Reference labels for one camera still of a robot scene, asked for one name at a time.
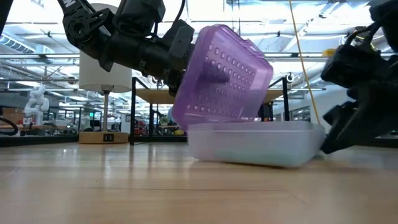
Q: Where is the black table frame rail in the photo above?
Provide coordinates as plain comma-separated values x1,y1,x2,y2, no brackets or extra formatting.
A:
0,134,398,149

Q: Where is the white lamp with wooden base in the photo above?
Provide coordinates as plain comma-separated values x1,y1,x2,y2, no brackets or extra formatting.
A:
78,2,133,145

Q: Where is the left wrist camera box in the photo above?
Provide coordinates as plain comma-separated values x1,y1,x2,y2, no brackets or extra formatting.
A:
167,24,195,60

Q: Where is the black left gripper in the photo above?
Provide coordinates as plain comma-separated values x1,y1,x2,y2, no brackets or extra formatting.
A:
105,32,231,97

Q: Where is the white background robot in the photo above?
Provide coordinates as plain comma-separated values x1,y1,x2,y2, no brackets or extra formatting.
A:
23,85,50,127

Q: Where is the black cable loop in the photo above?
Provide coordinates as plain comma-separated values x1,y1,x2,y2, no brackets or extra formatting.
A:
0,117,17,136

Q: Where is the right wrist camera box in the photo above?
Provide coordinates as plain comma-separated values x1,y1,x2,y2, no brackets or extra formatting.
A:
320,43,388,90

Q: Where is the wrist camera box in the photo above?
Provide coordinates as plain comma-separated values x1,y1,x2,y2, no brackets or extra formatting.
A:
167,24,195,60
320,43,388,90

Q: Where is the black-framed wooden shelf riser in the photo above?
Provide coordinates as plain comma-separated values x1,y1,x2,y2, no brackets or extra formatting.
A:
129,77,292,147

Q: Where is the yellow hanging rope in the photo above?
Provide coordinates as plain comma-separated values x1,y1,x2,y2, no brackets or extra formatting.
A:
288,0,321,125

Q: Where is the purple studded plastic lid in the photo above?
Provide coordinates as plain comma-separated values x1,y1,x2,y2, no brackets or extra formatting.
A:
171,24,274,131

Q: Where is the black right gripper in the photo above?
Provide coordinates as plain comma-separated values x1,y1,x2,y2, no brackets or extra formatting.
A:
321,74,398,156

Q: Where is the clear plastic container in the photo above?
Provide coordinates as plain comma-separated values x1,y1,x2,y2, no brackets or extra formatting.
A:
187,120,326,169

